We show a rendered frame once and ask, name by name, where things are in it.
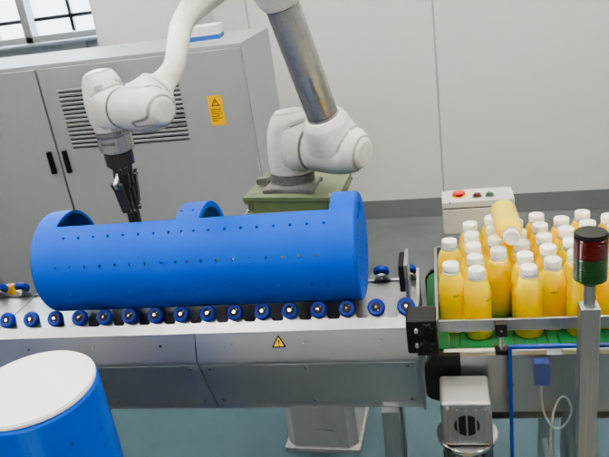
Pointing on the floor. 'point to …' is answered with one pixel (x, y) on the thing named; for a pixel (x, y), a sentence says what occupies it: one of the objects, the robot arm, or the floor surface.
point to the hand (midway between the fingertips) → (135, 221)
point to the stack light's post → (586, 379)
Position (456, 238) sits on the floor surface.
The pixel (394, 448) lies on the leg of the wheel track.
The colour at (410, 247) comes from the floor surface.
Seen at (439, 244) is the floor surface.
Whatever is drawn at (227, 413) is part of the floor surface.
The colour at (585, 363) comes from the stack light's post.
